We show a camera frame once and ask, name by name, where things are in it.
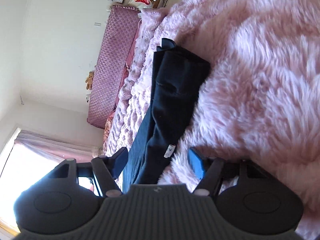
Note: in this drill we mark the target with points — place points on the pink sheer curtain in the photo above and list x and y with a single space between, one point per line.
57 145

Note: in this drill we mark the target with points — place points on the pink quilted headboard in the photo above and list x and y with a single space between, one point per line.
110 62

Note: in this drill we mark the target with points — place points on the black pants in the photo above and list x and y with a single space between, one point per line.
172 92

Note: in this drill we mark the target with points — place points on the pink tufted bedspread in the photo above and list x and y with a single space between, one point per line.
140 85

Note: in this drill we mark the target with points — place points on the fluffy pink cushion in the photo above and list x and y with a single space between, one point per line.
152 15

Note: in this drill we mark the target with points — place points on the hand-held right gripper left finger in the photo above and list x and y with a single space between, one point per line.
120 161

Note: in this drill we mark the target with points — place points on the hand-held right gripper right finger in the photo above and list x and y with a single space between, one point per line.
197 166

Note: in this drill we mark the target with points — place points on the pink long-fur blanket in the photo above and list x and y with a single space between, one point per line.
255 80

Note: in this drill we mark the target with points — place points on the floral pink pillow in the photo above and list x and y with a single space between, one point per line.
108 132

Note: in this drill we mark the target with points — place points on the plain pink pillow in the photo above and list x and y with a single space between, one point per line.
132 47

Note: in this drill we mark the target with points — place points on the small tan teddy bear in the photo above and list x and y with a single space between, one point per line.
90 80

